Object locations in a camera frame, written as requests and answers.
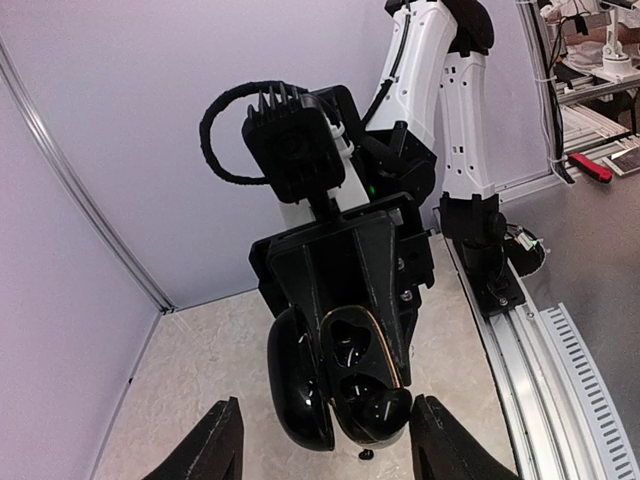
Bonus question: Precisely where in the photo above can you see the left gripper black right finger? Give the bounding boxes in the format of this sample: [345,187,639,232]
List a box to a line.
[409,395,519,480]

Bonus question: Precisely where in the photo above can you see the black charging case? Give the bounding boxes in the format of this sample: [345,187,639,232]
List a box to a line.
[267,305,413,452]

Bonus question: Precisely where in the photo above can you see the black earbud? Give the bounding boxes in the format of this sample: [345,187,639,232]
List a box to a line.
[358,449,374,461]

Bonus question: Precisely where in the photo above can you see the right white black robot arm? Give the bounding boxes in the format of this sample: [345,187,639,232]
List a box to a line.
[242,1,508,392]

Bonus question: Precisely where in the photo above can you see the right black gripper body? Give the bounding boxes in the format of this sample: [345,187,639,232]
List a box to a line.
[249,193,435,317]

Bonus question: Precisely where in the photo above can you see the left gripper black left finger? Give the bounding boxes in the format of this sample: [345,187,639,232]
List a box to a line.
[144,396,244,480]

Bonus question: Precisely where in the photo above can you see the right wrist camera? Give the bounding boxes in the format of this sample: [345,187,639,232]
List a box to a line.
[242,82,346,220]

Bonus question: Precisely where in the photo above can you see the front aluminium rail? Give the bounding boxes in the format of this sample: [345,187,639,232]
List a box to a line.
[439,234,640,480]

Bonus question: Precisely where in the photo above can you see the red black tool on bench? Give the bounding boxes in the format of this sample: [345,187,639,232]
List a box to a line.
[567,153,613,184]

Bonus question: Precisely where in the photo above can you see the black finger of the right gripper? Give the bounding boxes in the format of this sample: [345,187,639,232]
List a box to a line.
[267,235,323,345]
[354,213,417,385]

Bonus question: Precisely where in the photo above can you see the right aluminium frame post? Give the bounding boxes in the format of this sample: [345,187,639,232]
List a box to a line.
[1,43,177,314]

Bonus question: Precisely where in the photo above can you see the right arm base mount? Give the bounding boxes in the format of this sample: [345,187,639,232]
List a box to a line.
[453,230,546,317]

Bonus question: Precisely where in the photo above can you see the background white robot arms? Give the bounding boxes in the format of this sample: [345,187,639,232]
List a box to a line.
[539,0,640,81]

